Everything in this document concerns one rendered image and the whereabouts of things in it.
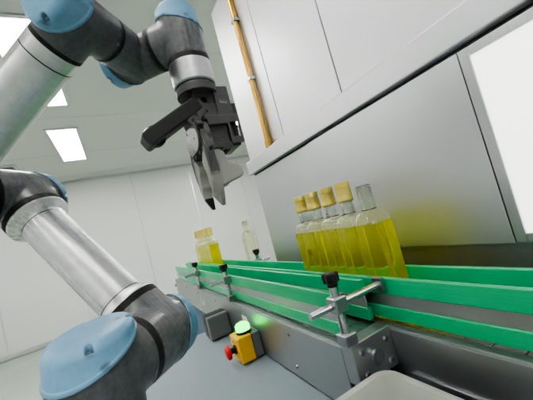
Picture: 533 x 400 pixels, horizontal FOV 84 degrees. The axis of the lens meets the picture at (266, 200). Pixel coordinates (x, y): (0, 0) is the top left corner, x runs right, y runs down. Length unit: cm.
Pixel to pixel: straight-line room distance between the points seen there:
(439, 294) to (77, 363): 51
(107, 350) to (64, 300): 603
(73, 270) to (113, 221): 578
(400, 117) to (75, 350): 69
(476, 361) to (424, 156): 37
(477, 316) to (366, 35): 62
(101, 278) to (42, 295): 590
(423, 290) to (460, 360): 10
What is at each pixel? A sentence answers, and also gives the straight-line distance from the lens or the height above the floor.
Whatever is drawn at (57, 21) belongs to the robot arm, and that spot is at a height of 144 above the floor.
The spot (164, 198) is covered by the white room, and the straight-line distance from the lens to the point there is 653.
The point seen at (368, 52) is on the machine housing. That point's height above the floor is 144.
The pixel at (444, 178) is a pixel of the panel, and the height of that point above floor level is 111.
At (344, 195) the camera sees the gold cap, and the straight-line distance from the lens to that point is 66.
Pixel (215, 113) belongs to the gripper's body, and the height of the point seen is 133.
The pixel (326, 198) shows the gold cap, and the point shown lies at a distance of 70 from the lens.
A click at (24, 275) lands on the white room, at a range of 655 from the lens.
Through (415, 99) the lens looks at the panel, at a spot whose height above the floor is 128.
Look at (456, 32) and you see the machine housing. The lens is 68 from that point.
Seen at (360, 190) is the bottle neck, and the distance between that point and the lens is 62.
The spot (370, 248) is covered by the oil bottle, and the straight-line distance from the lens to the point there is 62.
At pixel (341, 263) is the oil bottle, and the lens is 70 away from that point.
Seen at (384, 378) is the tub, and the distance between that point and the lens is 58.
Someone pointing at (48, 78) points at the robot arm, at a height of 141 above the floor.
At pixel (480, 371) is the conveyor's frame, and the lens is 55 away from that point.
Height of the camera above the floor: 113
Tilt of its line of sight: 3 degrees up
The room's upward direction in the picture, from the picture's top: 15 degrees counter-clockwise
